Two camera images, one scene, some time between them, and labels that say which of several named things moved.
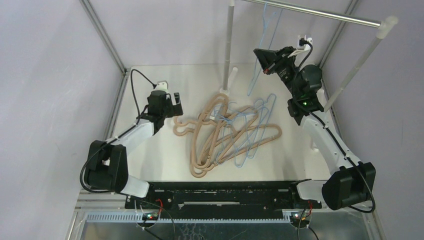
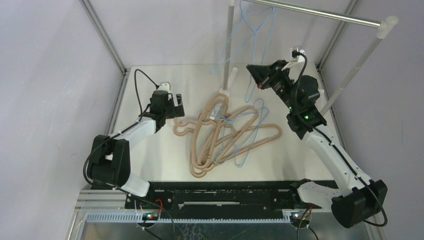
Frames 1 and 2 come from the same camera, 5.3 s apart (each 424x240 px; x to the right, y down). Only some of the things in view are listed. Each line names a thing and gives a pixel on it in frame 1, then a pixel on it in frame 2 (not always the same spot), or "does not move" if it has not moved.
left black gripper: [175, 110] does not move
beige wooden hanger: [205, 130] does not move
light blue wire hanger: [249, 93] -> [256, 26]
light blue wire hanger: [246, 128] -> [261, 35]
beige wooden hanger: [208, 131] does not move
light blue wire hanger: [244, 128] does not move
